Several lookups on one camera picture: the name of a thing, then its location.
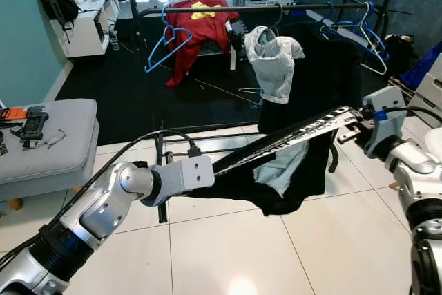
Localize black underwear white print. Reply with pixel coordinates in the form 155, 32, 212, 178
185, 105, 365, 218

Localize light denim shorts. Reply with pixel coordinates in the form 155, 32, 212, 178
244, 25, 306, 106

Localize dark grey hanger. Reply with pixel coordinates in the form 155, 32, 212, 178
266, 3, 285, 37

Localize blue plastic hanger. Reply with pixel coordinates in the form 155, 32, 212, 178
320, 0, 393, 76
143, 7, 195, 75

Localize white storage box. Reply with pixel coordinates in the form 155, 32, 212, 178
406, 57, 442, 128

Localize blue fabric item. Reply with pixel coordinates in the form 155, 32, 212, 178
399, 41, 442, 90

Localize red cloth with yellow star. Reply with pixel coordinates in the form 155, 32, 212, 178
164, 0, 240, 90

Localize white shelf cabinet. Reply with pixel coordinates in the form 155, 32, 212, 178
50, 0, 119, 59

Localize clear plastic packaging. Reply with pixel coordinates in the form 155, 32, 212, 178
31, 128, 68, 152

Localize grey upholstered ottoman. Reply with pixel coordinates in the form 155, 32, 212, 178
0, 97, 101, 207

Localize black handheld controller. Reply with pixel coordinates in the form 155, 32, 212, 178
19, 110, 49, 152

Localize large black backpack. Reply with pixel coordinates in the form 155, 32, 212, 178
35, 0, 79, 31

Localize orange and black device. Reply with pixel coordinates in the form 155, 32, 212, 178
0, 106, 32, 124

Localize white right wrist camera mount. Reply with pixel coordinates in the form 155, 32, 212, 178
359, 86, 410, 159

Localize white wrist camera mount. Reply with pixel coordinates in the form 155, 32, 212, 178
359, 86, 410, 159
156, 154, 216, 207

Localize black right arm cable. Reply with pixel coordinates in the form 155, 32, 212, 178
372, 104, 442, 128

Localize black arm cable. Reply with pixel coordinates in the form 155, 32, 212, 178
372, 104, 442, 128
0, 128, 202, 272

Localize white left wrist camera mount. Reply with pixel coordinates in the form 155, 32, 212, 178
156, 154, 216, 207

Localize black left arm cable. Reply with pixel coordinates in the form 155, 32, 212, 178
0, 128, 202, 272

